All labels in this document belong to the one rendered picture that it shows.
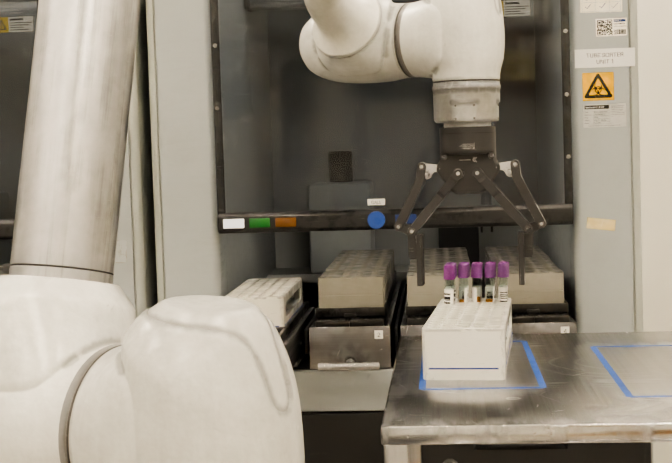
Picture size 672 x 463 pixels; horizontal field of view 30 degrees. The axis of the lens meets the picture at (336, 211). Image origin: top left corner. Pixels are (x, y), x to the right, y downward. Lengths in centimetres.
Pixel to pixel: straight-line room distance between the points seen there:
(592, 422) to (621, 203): 91
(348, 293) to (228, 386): 111
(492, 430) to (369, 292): 89
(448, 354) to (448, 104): 34
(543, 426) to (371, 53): 61
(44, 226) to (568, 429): 56
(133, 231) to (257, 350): 116
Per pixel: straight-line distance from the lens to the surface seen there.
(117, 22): 126
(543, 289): 216
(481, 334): 152
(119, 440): 110
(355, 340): 209
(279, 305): 204
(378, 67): 170
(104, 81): 124
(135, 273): 223
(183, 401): 106
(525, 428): 130
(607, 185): 217
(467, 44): 165
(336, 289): 216
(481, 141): 166
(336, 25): 166
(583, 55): 217
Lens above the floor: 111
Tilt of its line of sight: 3 degrees down
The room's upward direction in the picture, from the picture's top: 2 degrees counter-clockwise
